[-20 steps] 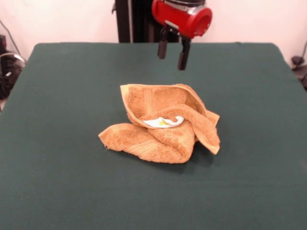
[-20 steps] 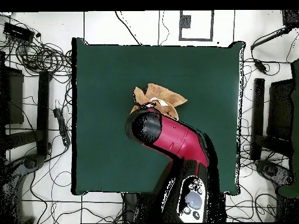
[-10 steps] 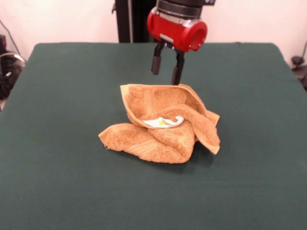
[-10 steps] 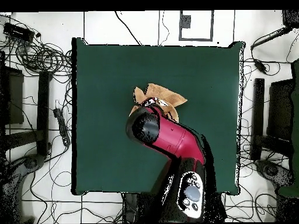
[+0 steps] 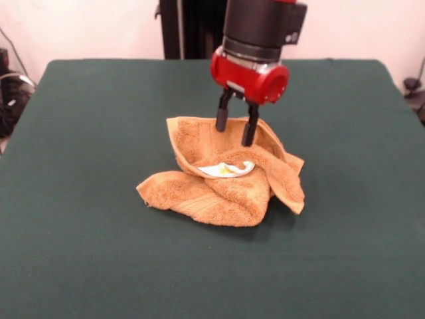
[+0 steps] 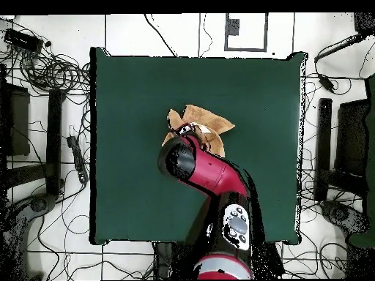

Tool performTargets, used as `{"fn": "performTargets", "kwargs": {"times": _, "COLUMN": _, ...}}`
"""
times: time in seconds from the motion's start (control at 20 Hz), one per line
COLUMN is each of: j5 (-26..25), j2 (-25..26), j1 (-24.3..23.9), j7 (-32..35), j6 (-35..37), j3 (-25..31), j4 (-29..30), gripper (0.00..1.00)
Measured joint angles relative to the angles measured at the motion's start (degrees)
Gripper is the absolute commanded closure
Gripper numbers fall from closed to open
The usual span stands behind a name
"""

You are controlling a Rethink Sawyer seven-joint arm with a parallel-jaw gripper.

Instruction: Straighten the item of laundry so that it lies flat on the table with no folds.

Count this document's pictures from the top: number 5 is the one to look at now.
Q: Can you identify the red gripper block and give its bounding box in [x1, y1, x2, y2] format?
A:
[209, 46, 290, 148]

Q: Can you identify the tan terry towel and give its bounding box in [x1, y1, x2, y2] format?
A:
[135, 116, 305, 228]

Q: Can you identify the dark green table cloth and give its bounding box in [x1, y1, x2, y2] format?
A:
[0, 58, 425, 319]

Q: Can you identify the black floor device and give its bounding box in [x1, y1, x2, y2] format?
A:
[402, 76, 425, 126]

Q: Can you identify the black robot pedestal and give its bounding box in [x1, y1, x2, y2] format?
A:
[154, 0, 230, 60]

